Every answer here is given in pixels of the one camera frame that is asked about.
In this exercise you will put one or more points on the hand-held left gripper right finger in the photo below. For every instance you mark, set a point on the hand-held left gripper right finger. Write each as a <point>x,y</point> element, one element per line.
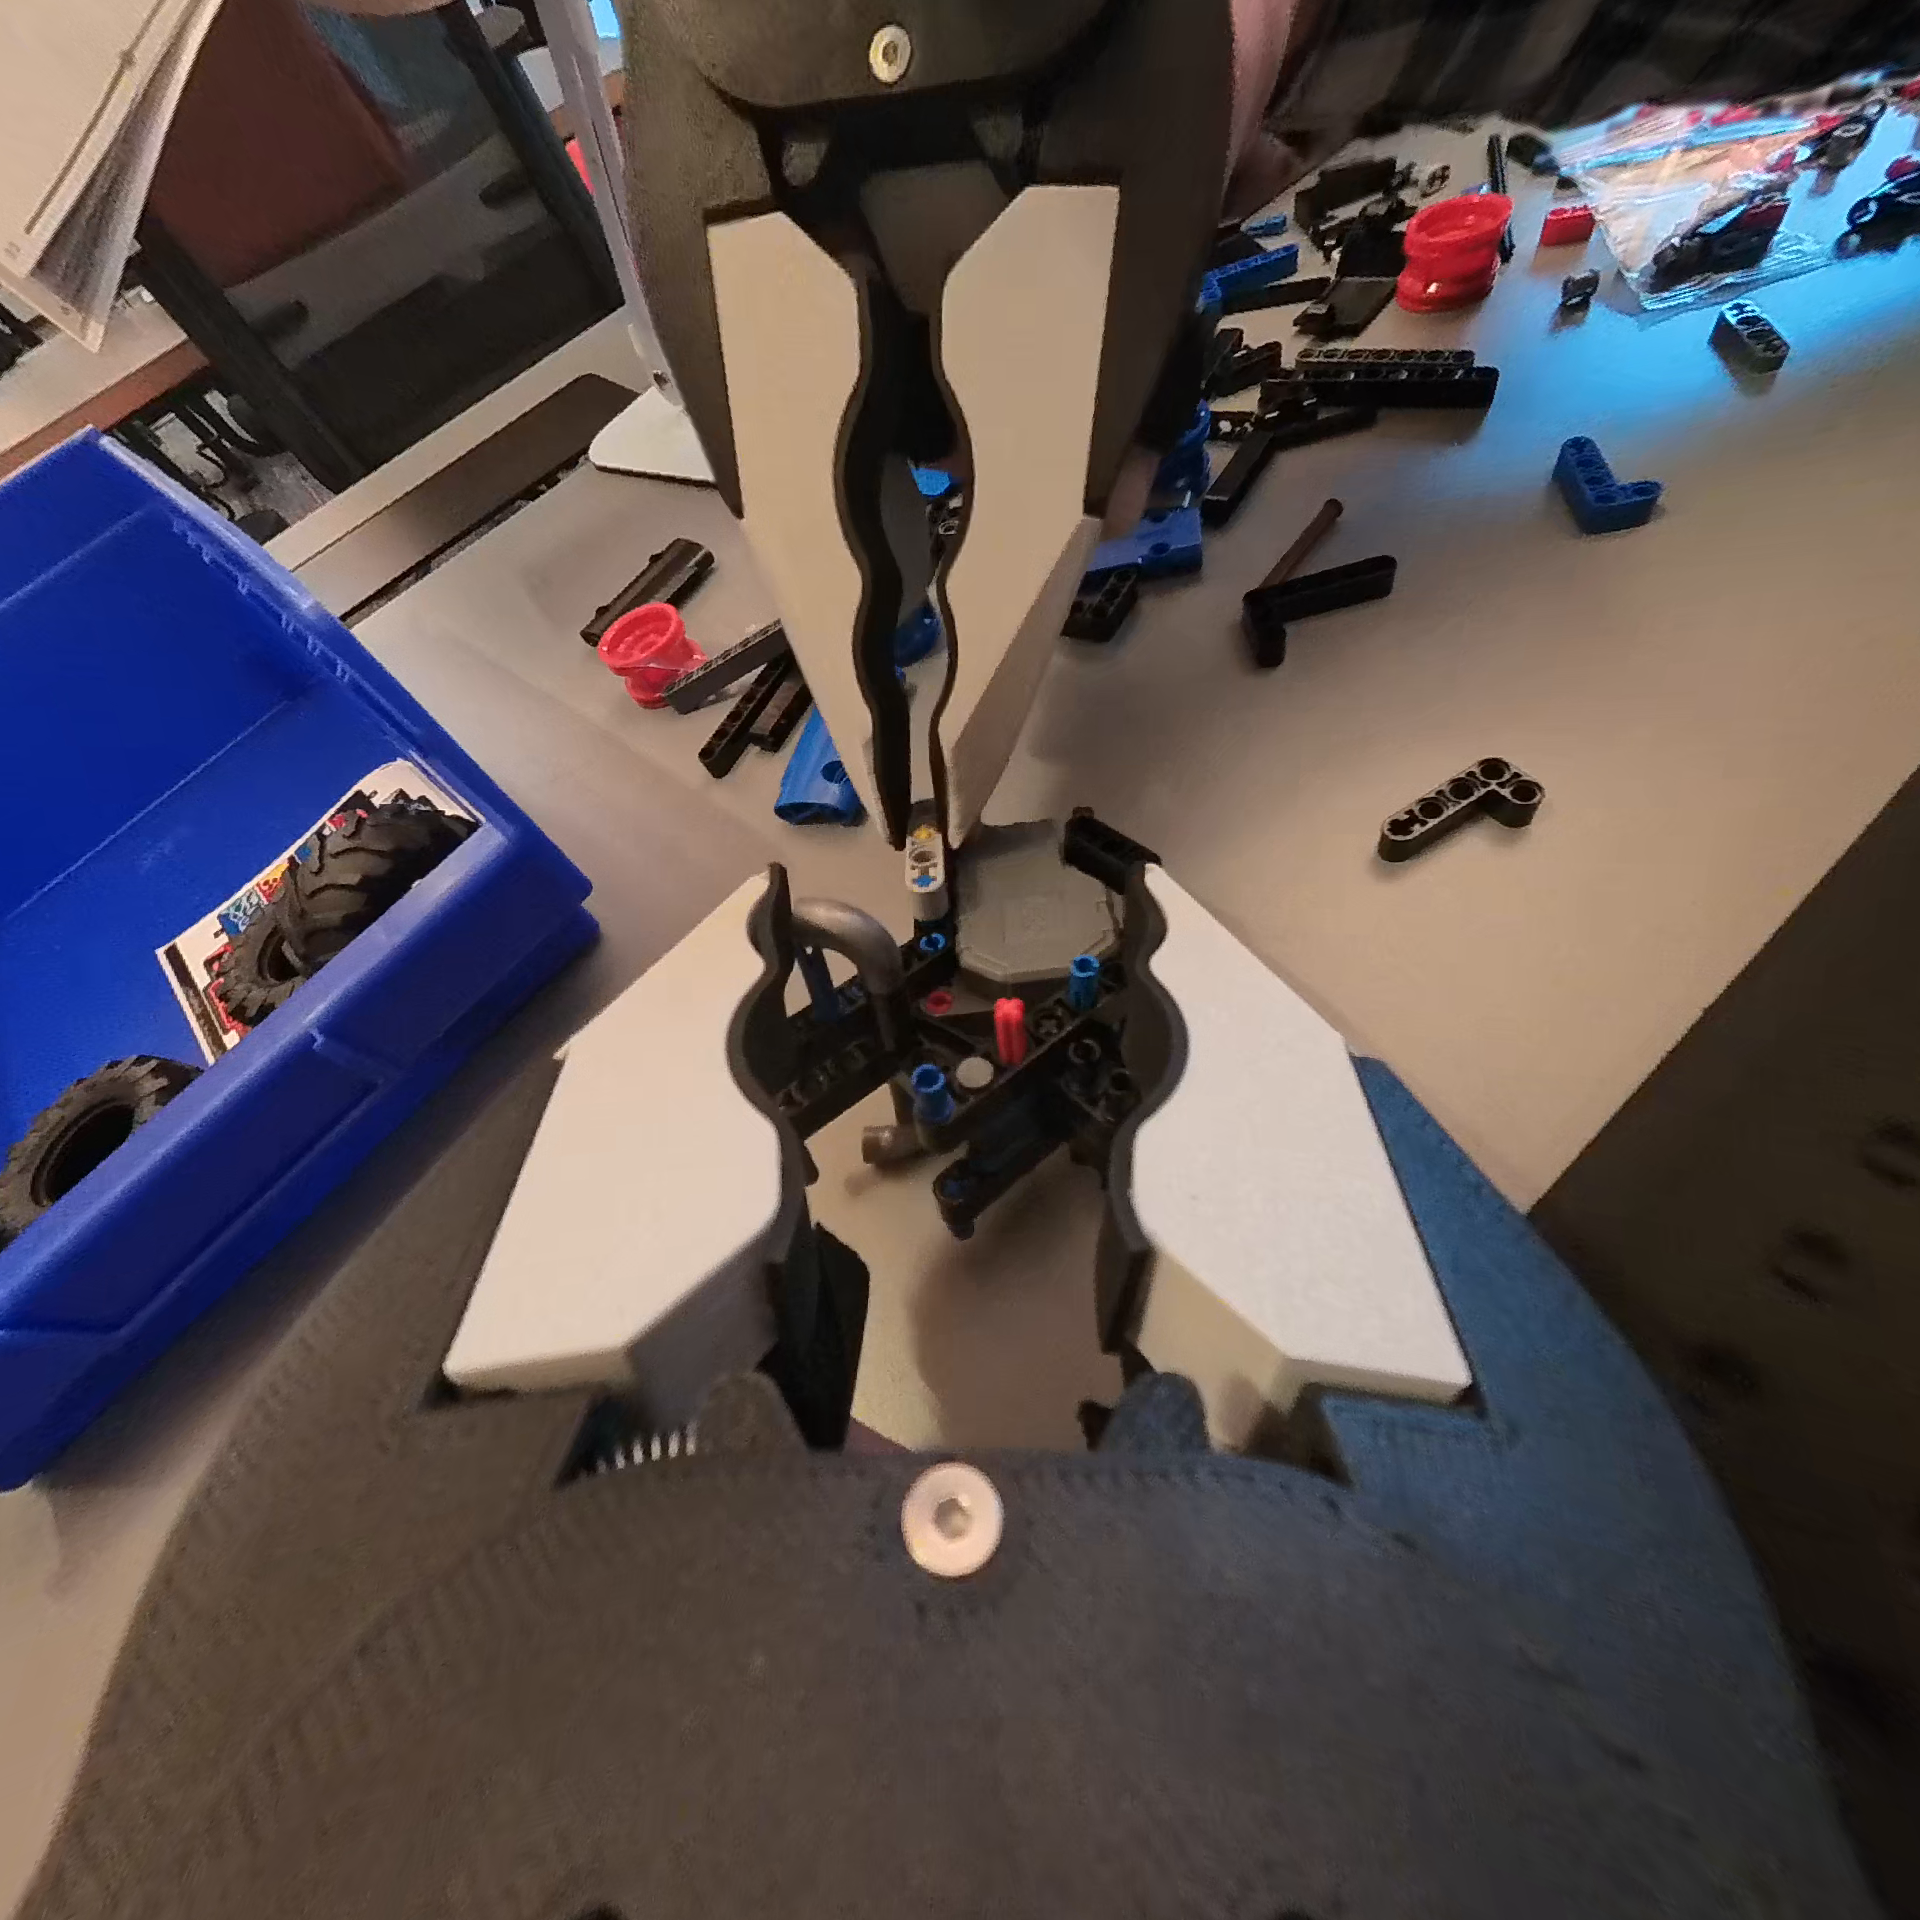
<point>1291,1201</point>

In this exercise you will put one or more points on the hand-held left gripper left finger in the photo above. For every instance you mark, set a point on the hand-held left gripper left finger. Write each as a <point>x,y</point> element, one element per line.
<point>630,1201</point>

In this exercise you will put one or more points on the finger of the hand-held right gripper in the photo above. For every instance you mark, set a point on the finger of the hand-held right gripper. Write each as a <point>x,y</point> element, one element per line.
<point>1044,375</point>
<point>780,421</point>

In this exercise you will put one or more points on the black toy chassis assembly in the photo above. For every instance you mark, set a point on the black toy chassis assembly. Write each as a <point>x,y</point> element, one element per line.
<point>1037,915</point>

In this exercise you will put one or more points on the light grey L beam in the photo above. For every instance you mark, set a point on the light grey L beam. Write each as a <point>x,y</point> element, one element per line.
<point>926,877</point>

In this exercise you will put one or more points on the blue small L beam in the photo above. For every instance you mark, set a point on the blue small L beam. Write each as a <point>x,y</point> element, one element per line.
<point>1590,488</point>

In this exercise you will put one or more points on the small clear plastic bag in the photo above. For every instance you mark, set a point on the small clear plastic bag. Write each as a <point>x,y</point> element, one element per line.
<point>1724,211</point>

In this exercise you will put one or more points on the grey desk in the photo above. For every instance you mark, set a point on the grey desk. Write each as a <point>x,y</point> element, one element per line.
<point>1501,675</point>

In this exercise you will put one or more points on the person's right hand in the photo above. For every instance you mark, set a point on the person's right hand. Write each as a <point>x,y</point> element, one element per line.
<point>1138,495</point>

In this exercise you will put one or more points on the book stand with white base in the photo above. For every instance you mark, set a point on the book stand with white base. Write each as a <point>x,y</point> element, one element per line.
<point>645,441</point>

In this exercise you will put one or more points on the blue flat panel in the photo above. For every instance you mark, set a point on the blue flat panel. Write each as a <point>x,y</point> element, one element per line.
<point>1155,546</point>
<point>820,772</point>

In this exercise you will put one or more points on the black cylindrical panel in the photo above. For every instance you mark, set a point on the black cylindrical panel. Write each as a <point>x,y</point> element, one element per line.
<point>645,592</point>

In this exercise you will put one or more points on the blue large L beam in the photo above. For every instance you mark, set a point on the blue large L beam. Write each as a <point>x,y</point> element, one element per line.
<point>1244,271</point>

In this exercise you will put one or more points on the brown axle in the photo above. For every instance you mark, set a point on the brown axle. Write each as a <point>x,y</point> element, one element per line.
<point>1301,541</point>

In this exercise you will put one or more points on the black rectangular panel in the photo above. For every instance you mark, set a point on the black rectangular panel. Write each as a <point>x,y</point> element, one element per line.
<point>1358,300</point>

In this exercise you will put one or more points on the black large L beam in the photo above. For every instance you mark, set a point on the black large L beam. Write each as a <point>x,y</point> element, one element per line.
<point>1268,616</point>

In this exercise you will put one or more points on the black rubber tire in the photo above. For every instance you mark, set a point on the black rubber tire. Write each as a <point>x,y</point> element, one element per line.
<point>347,884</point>
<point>150,1089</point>

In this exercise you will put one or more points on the black small L beam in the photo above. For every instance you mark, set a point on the black small L beam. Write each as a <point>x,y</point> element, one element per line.
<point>1465,809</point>

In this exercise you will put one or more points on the black rubber tyres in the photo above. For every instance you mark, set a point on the black rubber tyres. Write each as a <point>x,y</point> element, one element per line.
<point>196,975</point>

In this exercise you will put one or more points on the instruction booklet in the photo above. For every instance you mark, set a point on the instruction booklet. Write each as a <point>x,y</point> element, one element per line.
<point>76,149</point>

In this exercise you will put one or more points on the blue tagged plastic bin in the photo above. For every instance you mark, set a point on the blue tagged plastic bin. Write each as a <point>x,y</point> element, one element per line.
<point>150,675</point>

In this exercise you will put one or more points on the dark grey short beam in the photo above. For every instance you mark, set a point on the dark grey short beam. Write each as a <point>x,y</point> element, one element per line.
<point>1747,339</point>

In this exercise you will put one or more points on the pile of small connector pins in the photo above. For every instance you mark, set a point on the pile of small connector pins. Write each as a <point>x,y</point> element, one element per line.
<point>1862,135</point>

